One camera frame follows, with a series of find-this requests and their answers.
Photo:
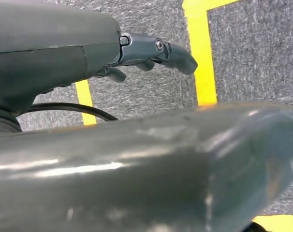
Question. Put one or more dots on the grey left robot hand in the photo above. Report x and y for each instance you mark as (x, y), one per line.
(112, 179)

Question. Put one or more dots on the dark grey robot part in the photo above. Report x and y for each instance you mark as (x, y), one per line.
(253, 228)

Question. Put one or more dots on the yellow floor tape square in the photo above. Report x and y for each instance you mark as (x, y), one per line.
(201, 48)

